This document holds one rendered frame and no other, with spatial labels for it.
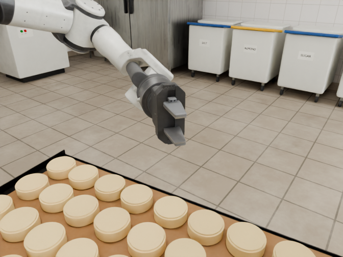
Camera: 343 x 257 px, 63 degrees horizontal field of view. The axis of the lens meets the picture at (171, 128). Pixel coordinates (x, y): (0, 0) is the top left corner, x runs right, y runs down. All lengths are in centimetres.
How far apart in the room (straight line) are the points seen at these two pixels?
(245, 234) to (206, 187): 155
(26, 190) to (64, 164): 8
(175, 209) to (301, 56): 319
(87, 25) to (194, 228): 59
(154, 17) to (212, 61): 98
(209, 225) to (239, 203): 145
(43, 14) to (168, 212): 56
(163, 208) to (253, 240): 13
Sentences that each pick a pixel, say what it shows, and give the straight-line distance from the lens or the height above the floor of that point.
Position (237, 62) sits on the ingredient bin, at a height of 33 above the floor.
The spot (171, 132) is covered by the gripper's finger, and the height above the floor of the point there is 96.
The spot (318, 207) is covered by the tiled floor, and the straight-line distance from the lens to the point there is 199.
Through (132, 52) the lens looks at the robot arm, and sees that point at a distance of 73.
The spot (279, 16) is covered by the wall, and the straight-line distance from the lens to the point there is 422.
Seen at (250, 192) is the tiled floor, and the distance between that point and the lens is 195.
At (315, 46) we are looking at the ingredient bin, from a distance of 346.
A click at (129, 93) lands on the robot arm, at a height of 97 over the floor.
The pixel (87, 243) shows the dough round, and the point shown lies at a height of 92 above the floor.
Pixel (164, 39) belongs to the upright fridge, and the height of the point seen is 56.
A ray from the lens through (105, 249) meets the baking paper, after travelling 41.
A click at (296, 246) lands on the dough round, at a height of 92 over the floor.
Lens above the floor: 121
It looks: 27 degrees down
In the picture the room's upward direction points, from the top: straight up
